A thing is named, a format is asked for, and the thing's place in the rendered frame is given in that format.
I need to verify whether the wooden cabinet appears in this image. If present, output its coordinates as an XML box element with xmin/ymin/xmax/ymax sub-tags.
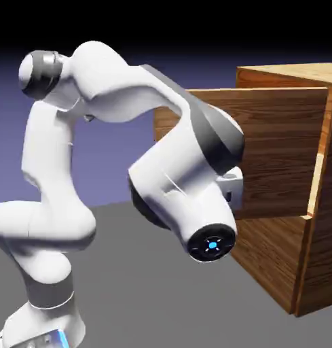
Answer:
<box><xmin>153</xmin><ymin>62</ymin><xmax>332</xmax><ymax>318</ymax></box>

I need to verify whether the large wooden cabinet door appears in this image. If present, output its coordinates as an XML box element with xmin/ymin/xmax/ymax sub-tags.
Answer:
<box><xmin>181</xmin><ymin>86</ymin><xmax>332</xmax><ymax>220</ymax></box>

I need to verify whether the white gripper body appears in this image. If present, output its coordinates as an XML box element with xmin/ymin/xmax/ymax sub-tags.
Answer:
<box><xmin>216</xmin><ymin>166</ymin><xmax>244</xmax><ymax>212</ymax></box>

